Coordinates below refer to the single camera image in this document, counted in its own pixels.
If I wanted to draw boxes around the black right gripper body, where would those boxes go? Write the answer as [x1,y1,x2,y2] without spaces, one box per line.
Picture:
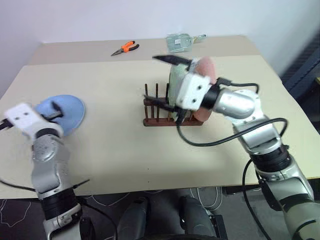
[173,107,194,125]

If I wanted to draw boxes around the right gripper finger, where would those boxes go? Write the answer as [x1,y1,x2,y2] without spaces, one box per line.
[152,54,192,67]
[142,94,179,113]

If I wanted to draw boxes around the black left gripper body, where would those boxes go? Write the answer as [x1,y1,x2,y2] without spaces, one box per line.
[39,112,60,121]

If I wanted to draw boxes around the blue plate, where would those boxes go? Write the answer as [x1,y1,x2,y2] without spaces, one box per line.
[21,94,87,137]

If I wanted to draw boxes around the green plate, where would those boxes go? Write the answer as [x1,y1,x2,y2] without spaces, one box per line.
[167,63,191,121]

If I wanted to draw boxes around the pink plate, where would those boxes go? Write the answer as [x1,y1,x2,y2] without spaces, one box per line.
[191,56,217,123]

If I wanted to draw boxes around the brown wooden dish rack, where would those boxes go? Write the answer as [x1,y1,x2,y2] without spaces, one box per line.
[142,82,204,127]

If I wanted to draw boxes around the clear plastic bag of parts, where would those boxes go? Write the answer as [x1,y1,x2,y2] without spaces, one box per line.
[165,33,195,54]

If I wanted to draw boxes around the black box under table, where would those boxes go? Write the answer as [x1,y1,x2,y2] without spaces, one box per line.
[207,214,229,240]

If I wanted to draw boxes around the black ribbed panel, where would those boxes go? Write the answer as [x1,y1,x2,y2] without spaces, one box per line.
[280,31,320,121]

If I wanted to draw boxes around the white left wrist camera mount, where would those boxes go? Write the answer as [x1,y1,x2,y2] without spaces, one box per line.
[4,101,63,139]

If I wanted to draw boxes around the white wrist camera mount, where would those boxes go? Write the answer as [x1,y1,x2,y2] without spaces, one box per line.
[4,101,63,139]
[175,73,211,111]

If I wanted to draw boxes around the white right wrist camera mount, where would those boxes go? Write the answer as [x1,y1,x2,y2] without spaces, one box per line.
[175,73,211,111]

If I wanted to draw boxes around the long black right wrist cable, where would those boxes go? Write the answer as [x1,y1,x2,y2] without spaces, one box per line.
[176,117,290,147]

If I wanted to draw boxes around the orange handled pliers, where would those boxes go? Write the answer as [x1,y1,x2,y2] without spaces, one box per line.
[110,40,141,57]

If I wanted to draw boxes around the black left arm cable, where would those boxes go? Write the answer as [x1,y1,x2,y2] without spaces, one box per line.
[79,199,119,240]
[0,178,37,193]

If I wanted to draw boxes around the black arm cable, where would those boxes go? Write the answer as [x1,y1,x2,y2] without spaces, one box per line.
[242,158,272,240]
[79,199,119,240]
[0,178,37,193]

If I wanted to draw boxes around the short black right wrist cable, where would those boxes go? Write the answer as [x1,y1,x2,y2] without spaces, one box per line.
[216,77,260,95]

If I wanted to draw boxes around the black cable tie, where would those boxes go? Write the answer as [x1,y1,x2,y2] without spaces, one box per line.
[71,178,91,190]

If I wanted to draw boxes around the white floor cable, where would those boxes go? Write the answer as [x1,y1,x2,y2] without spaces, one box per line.
[189,186,224,209]

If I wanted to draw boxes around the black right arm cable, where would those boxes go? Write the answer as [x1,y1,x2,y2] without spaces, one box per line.
[242,158,272,240]

